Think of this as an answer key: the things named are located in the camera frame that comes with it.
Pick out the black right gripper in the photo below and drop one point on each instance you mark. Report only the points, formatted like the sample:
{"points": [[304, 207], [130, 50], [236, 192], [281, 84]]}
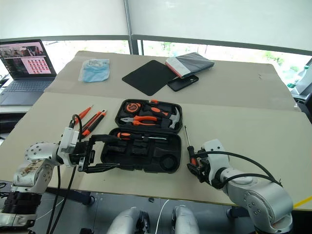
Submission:
{"points": [[203, 170]]}

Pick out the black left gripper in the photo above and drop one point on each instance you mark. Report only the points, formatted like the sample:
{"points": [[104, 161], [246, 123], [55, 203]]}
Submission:
{"points": [[83, 153]]}

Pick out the orange black utility knife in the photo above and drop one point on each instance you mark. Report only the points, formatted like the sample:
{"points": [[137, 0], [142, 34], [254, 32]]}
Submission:
{"points": [[93, 123]]}

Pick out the black plastic tool case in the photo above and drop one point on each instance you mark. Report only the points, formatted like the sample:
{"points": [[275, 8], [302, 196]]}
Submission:
{"points": [[146, 153]]}

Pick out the slim orange tester screwdriver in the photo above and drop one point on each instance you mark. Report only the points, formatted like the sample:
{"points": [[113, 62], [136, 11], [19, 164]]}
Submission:
{"points": [[85, 112]]}

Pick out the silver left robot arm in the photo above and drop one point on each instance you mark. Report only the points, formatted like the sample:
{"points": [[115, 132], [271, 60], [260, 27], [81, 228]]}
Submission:
{"points": [[36, 151]]}

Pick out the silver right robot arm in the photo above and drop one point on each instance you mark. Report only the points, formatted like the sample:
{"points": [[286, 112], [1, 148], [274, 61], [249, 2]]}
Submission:
{"points": [[256, 195]]}

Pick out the black phone case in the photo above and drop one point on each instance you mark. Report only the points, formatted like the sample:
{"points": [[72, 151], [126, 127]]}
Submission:
{"points": [[182, 83]]}

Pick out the orange black tape measure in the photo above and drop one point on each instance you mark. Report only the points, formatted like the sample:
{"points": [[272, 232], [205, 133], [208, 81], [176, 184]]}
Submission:
{"points": [[133, 107]]}

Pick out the small black floor object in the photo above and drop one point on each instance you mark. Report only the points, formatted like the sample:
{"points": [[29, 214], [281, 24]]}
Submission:
{"points": [[151, 200]]}

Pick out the silver rounded robot leg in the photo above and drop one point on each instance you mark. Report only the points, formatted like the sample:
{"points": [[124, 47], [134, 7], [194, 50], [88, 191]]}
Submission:
{"points": [[185, 221], [126, 221]]}

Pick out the blue plastic bag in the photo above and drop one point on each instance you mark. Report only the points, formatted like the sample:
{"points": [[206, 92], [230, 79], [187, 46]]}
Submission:
{"points": [[95, 70]]}

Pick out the black mouse pad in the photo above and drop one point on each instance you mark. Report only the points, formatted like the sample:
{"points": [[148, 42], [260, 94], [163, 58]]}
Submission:
{"points": [[148, 78]]}

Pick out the folded grey cloth package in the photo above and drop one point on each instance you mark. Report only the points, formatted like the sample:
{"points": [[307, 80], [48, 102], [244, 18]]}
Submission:
{"points": [[192, 63]]}

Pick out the open grey laptop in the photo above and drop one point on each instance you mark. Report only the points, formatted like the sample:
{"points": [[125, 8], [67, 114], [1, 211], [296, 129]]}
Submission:
{"points": [[26, 80]]}

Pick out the black chair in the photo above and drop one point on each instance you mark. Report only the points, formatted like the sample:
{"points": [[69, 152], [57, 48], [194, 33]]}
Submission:
{"points": [[304, 104]]}

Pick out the grey vertical window pole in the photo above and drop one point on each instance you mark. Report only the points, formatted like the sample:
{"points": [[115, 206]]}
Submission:
{"points": [[128, 24]]}

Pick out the clear bottle green label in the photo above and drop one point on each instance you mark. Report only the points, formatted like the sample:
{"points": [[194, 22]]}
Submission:
{"points": [[301, 78]]}

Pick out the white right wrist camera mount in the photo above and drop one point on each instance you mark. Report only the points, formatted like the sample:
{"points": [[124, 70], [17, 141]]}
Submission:
{"points": [[214, 146]]}

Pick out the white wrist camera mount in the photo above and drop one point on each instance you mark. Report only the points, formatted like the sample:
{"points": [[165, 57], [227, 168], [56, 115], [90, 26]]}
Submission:
{"points": [[67, 139], [214, 146]]}

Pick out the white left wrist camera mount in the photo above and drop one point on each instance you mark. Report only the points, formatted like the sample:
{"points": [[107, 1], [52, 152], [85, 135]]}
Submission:
{"points": [[67, 139]]}

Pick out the black table bracket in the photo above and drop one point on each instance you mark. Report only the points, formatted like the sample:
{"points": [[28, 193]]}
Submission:
{"points": [[75, 195]]}

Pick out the grey window frame rail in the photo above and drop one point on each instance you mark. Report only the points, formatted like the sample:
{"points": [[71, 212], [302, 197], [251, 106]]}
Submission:
{"points": [[219, 42]]}

